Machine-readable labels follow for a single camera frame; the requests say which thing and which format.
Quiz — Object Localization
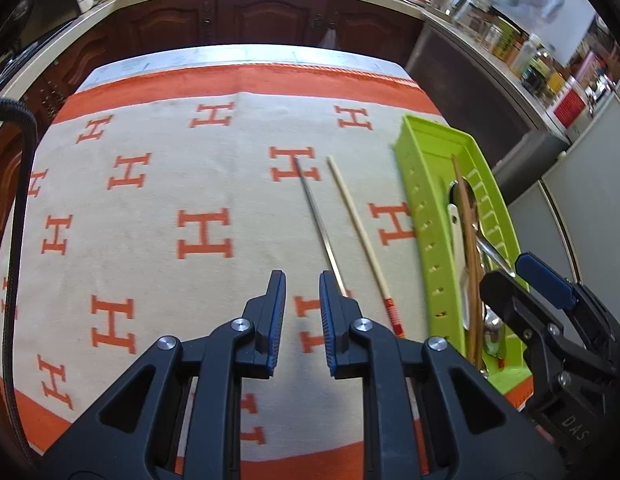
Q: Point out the silver cabinet frosted doors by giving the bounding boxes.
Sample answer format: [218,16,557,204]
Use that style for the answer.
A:
[405,22,570,171]

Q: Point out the short wide metal spoon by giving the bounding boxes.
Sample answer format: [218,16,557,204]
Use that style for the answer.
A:
[450,180,478,221]

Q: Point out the white ceramic spoon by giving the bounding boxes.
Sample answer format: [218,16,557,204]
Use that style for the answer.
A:
[447,203,473,333]

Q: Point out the orange beige printed blanket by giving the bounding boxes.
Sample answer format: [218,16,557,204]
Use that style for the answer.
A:
[0,62,535,480]

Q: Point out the grey refrigerator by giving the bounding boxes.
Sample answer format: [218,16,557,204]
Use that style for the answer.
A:
[507,95,620,321]

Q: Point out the red labelled canister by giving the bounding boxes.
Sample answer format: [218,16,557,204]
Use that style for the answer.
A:
[552,87,590,131]

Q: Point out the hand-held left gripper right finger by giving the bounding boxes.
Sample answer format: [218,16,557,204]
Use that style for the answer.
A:
[318,270,565,480]

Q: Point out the white chopstick red striped end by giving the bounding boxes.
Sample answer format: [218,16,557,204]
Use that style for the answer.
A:
[326,155,407,338]

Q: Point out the glass pitcher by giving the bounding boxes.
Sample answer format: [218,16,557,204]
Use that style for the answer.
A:
[450,0,490,23]

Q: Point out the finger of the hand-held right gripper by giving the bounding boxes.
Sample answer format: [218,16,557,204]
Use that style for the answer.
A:
[514,252,609,314]
[478,270,570,356]

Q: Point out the black braided cable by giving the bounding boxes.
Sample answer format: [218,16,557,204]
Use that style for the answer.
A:
[0,99,38,466]

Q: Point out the green plastic tray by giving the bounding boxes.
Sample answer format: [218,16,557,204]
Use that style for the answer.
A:
[394,114,533,396]

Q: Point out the small metal spoon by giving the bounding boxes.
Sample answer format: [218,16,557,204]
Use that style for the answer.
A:
[482,310,505,356]

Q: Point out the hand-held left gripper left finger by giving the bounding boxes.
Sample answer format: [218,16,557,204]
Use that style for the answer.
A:
[42,270,288,480]

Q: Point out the dark glass jar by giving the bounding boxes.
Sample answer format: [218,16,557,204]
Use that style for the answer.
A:
[522,57,550,96]

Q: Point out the large metal spoon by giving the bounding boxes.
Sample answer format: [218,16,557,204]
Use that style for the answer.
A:
[477,235,516,277]

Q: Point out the brown wooden chopstick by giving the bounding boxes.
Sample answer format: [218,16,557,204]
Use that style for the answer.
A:
[455,160,485,368]
[450,154,478,366]

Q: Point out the green labelled jar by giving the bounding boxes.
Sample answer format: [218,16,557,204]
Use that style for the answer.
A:
[492,25,523,58]

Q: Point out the metal chopstick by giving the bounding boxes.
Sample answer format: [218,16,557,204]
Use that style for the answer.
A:
[292,156,349,297]

